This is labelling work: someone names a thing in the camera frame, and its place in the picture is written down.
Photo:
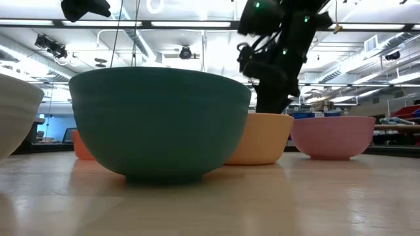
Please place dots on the red storage bin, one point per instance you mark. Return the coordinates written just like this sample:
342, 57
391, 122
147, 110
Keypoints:
408, 112

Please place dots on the small orange bowl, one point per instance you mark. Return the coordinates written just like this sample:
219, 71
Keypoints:
80, 150

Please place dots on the yellow peach bowl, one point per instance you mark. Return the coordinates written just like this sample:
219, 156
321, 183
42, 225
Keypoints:
262, 137

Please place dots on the wooden background table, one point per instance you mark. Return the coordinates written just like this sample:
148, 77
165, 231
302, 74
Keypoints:
398, 128

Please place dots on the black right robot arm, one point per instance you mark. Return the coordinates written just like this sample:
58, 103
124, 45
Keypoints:
305, 29

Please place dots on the white ceiling air vent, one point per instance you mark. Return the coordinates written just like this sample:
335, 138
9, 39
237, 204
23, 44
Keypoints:
370, 44

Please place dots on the pink bowl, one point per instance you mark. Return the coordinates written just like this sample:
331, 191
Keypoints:
331, 137

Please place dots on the yellow hanging connector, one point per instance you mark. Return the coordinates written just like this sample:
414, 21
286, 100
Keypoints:
337, 29

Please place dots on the black ceiling camera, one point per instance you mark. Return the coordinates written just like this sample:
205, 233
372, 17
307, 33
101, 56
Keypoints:
185, 52

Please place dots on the large white bowl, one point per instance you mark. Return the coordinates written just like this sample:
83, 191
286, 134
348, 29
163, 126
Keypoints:
16, 114

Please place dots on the blue storage bins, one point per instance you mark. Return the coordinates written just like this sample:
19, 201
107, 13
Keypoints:
311, 115

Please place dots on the dark computer monitor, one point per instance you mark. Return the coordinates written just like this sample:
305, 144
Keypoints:
69, 135

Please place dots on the long ceiling light strip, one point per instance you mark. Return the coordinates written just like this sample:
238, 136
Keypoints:
190, 24

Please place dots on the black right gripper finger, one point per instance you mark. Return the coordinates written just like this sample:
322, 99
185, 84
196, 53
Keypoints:
265, 98
282, 98

